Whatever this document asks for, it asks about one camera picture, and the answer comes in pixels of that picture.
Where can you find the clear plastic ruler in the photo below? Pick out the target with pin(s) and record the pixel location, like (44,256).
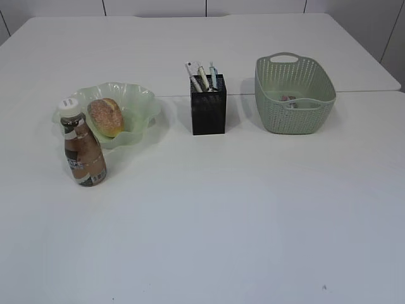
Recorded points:
(188,68)

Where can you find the teal white pen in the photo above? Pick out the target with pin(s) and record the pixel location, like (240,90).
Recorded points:
(213,73)

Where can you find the cream white pen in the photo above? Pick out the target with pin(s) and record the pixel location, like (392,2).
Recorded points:
(203,77)

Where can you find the sesame bread roll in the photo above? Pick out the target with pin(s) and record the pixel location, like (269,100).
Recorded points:
(106,116)

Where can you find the brown drink bottle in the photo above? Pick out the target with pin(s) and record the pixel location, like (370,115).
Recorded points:
(82,149)

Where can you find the grey white pen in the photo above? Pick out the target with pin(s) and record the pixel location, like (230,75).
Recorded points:
(195,84)

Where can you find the black pen holder box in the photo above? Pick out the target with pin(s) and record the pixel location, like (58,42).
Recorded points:
(208,109)

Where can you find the green woven plastic basket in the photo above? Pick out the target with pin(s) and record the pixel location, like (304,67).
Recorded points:
(289,74)

